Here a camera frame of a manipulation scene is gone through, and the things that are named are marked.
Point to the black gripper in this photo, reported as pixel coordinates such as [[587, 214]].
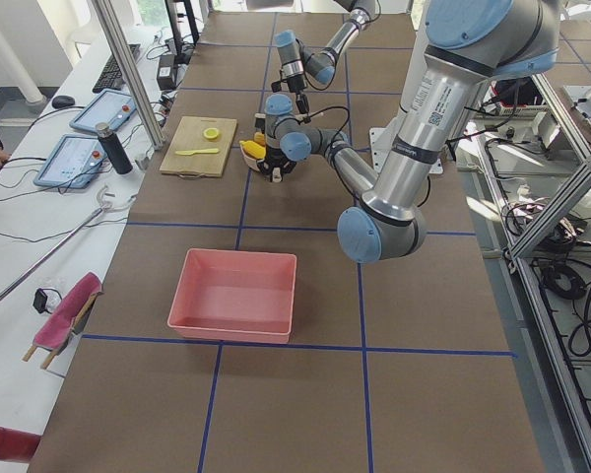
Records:
[[294, 84], [274, 164]]

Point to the beige plastic dustpan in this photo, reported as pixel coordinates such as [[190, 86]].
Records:
[[250, 161]]

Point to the yellow toy corn cob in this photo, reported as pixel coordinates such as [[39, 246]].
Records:
[[253, 150]]

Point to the brown toy potato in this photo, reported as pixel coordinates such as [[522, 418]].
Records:
[[259, 138]]

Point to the beige hand brush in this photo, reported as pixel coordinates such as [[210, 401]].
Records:
[[306, 118]]

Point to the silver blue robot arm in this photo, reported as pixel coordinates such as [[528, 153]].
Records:
[[459, 46], [320, 49]]

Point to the pink plastic bin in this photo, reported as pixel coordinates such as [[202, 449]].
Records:
[[232, 295]]

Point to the yellow plastic toy knife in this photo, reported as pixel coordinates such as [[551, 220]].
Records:
[[205, 151]]

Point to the yellow toy lemon slice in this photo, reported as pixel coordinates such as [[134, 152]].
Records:
[[211, 133]]

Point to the bamboo cutting board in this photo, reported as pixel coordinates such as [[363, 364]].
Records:
[[189, 136]]

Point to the black power adapter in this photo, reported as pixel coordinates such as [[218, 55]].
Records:
[[167, 72]]

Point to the black water bottle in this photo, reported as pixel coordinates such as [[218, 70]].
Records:
[[113, 148]]

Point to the upper blue teach pendant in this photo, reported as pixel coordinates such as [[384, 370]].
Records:
[[109, 106]]

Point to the blue teach pendant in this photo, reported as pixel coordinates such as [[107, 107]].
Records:
[[73, 163], [109, 106]]

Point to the black keyboard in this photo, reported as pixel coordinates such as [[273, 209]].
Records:
[[110, 77]]

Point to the lower blue teach pendant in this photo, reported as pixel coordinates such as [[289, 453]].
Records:
[[73, 163]]

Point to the black computer mouse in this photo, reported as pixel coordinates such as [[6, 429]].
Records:
[[62, 101]]

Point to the pink cloth on stand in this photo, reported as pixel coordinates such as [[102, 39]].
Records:
[[57, 330]]

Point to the red cylinder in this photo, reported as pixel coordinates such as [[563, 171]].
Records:
[[17, 446]]

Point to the aluminium frame post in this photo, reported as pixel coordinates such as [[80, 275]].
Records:
[[121, 52]]

